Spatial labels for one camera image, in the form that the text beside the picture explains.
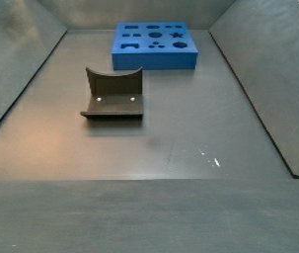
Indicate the black curved object holder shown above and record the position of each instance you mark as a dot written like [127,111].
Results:
[117,94]

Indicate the blue foam shape-sorter block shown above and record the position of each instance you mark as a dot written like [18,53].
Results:
[154,45]

